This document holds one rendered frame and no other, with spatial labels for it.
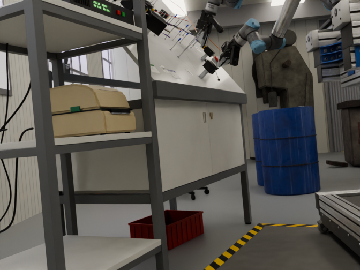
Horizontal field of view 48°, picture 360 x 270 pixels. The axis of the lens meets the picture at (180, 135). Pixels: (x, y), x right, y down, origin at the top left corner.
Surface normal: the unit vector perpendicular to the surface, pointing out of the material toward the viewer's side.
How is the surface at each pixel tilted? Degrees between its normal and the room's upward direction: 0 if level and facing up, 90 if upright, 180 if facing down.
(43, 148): 90
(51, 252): 90
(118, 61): 90
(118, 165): 90
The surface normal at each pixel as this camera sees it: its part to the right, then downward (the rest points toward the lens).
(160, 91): 0.88, -0.07
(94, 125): -0.40, 0.04
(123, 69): -0.09, 0.01
